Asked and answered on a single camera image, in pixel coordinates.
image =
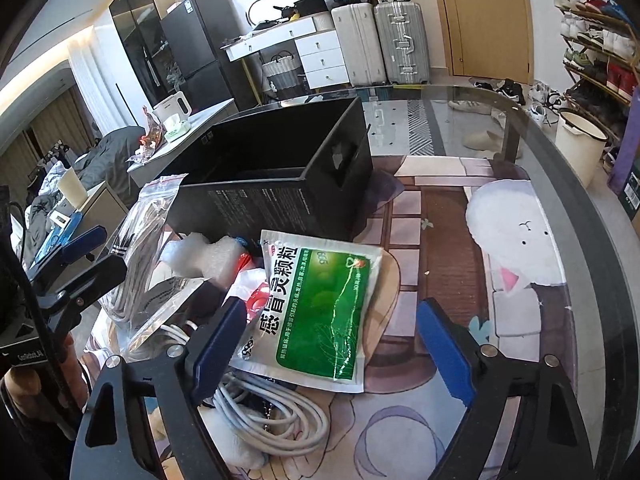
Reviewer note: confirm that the purple yoga mat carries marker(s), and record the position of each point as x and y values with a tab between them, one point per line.
628	148

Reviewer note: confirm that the beige paper cup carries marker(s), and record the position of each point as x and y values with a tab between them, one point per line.
72	189

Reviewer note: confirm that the beige nightstand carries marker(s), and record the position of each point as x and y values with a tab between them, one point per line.
101	208

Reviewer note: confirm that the green tissue box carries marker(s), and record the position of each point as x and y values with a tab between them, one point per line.
175	126

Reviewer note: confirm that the green medicine granule bag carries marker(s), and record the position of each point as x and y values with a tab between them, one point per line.
309	332

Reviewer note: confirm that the wooden shoe rack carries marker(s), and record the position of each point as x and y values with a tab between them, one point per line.
602	58

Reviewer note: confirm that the oval vanity mirror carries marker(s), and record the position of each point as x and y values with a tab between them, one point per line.
268	10

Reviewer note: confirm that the red and white packet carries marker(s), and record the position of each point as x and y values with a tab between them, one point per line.
250	285

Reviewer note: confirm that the cardboard box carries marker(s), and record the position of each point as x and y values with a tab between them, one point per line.
630	199

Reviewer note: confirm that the grey side table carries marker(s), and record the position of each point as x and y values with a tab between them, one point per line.
200	123

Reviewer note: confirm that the white plush toy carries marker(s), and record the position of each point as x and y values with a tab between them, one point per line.
230	446

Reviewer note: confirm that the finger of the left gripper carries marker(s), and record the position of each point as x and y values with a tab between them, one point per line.
63	255
62	308

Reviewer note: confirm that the black storage box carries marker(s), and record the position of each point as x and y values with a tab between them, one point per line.
301	169

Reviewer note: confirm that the adidas shoelaces zip bag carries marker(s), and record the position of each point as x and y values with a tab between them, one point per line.
137	242

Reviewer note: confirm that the striped laundry basket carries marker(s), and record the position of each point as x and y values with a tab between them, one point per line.
285	75

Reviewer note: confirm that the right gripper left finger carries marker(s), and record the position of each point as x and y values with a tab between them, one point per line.
115	440

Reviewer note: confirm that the white electric kettle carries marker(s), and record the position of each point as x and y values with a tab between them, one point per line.
174	105

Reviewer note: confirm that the white enamel bucket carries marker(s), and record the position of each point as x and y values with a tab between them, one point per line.
581	142

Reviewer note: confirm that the silver foil packet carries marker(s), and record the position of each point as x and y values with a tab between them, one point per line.
155	308

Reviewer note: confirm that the silver suitcase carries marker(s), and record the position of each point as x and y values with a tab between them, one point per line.
403	42

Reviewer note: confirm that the white foam wrap piece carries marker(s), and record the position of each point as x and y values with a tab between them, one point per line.
196	257

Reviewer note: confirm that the black refrigerator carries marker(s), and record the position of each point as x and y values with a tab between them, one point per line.
196	31

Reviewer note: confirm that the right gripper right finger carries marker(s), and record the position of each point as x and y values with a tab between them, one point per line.
549	439

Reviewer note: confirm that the wooden door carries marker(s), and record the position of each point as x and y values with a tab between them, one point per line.
488	38

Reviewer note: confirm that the white vanity desk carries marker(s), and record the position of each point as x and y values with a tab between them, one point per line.
311	40

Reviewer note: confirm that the white suitcase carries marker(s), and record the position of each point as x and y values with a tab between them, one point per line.
358	36

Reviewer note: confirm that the black glass cabinet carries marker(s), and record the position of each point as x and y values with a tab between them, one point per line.
139	27

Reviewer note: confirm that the red snack bag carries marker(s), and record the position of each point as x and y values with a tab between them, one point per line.
153	139

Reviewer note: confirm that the grey clothes pile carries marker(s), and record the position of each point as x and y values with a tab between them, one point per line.
108	162

